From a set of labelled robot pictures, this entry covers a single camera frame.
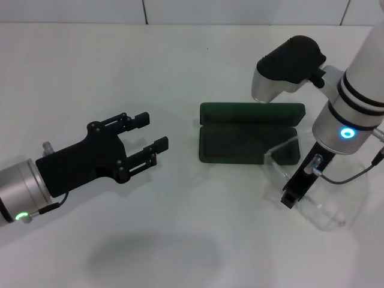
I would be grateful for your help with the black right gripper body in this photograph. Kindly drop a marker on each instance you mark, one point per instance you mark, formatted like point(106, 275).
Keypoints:
point(312, 171)

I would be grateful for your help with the green glasses case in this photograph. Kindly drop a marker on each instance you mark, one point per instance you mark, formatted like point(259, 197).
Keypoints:
point(234, 144)

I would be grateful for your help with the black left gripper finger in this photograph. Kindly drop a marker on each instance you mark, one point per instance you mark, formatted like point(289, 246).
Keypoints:
point(147, 154)
point(135, 120)

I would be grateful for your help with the white partition panel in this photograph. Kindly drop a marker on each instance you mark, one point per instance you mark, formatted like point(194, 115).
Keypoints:
point(240, 12)
point(360, 12)
point(72, 10)

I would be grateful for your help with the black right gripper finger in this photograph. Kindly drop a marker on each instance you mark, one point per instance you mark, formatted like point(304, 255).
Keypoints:
point(291, 198)

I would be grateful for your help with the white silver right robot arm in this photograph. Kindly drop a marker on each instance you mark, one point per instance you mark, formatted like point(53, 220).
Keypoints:
point(360, 90)

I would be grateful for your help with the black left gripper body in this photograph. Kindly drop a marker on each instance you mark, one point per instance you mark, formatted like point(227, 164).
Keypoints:
point(84, 162)

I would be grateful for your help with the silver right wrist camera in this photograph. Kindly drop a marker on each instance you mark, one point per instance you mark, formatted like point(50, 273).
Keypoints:
point(285, 66)

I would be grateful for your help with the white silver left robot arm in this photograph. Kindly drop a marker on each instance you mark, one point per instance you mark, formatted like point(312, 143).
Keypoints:
point(18, 186)

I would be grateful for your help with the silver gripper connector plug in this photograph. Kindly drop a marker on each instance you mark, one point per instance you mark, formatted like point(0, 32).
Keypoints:
point(313, 163)
point(47, 148)

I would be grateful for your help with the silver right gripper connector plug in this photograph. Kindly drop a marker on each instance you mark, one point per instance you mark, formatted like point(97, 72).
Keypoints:
point(313, 163)

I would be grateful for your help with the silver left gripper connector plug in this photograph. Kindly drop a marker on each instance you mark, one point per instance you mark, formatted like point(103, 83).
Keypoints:
point(47, 148)

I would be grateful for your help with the clear white glasses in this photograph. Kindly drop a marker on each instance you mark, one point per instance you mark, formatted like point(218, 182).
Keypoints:
point(327, 219)

